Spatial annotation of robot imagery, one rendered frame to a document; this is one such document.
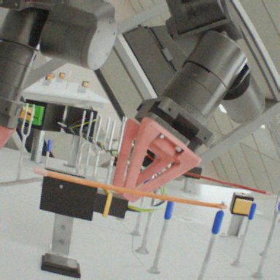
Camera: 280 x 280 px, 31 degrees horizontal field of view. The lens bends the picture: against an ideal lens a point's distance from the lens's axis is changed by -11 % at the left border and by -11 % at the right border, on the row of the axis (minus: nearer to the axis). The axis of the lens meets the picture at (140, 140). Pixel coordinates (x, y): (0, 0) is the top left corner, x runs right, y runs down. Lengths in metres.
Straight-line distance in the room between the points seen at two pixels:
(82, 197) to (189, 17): 0.24
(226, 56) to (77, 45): 0.17
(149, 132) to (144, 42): 1.09
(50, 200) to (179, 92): 0.17
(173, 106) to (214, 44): 0.10
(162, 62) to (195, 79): 1.06
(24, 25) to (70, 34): 0.06
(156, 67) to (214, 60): 1.05
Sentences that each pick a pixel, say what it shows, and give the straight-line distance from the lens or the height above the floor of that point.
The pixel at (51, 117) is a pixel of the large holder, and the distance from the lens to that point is 1.24.
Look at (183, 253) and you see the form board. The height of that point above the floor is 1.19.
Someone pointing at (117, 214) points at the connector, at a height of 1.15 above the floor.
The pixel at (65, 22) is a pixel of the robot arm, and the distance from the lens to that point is 0.50.
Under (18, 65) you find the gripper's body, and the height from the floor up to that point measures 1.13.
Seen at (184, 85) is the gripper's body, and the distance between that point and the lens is 0.57.
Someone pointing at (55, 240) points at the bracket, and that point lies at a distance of 0.56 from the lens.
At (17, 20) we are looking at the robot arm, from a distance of 0.53.
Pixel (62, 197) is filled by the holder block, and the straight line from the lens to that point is 0.54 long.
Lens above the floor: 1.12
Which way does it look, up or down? 9 degrees up
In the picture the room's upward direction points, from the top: 59 degrees clockwise
